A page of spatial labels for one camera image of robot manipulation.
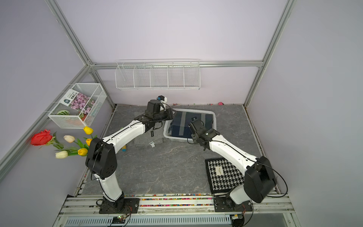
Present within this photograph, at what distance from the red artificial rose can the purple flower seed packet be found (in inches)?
6.4

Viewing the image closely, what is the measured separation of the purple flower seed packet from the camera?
2.38 feet

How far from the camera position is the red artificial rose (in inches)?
22.9

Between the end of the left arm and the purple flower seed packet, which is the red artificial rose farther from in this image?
the end of the left arm
